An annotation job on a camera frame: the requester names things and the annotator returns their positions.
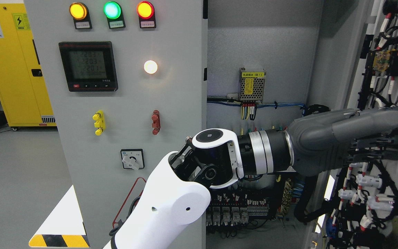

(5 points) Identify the grey robot hand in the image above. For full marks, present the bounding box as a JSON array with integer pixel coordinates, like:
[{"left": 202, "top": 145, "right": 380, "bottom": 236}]
[{"left": 286, "top": 106, "right": 398, "bottom": 176}]

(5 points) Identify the grey cabinet door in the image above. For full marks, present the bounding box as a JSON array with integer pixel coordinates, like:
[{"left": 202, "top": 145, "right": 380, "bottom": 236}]
[
  {"left": 312, "top": 0, "right": 398, "bottom": 249},
  {"left": 24, "top": 0, "right": 207, "bottom": 249}
]

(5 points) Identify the red door latch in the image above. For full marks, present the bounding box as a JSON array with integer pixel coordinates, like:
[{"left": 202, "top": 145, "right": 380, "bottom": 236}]
[{"left": 151, "top": 109, "right": 161, "bottom": 135}]

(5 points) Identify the yellow door latch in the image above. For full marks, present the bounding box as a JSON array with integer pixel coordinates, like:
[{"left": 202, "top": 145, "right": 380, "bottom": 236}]
[{"left": 92, "top": 110, "right": 106, "bottom": 136}]

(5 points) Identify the metal mesh power supply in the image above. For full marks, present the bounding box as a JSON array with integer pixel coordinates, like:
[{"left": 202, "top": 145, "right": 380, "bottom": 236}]
[{"left": 239, "top": 67, "right": 266, "bottom": 104}]

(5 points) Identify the lower relay terminal row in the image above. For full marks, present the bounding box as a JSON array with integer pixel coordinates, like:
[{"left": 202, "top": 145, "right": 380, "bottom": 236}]
[{"left": 206, "top": 185, "right": 276, "bottom": 228}]

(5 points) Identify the white glowing indicator lamp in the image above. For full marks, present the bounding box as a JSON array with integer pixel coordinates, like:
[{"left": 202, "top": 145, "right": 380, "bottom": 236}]
[{"left": 144, "top": 60, "right": 158, "bottom": 74}]

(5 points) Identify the red electric hazard sticker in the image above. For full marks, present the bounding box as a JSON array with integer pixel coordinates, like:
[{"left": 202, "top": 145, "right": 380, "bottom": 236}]
[{"left": 112, "top": 177, "right": 147, "bottom": 228}]

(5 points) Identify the red indicator lamp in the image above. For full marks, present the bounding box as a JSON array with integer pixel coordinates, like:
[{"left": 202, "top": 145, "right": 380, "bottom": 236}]
[{"left": 137, "top": 1, "right": 157, "bottom": 29}]

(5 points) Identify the black digital power meter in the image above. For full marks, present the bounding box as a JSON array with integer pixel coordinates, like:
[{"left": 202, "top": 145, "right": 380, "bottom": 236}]
[{"left": 58, "top": 41, "right": 118, "bottom": 92}]

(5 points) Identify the green indicator lamp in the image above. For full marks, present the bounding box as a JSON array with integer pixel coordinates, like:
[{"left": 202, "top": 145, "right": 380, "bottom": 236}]
[{"left": 103, "top": 1, "right": 126, "bottom": 29}]

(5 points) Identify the yellow indicator lamp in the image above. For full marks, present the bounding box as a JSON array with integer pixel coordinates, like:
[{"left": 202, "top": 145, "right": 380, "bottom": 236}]
[{"left": 69, "top": 2, "right": 93, "bottom": 30}]

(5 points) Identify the yellow safety cabinet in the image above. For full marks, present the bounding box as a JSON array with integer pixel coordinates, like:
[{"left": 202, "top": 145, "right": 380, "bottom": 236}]
[{"left": 0, "top": 3, "right": 56, "bottom": 128}]

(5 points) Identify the white rotary selector switch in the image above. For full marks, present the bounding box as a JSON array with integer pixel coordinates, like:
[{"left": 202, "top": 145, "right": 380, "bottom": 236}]
[{"left": 120, "top": 149, "right": 145, "bottom": 170}]

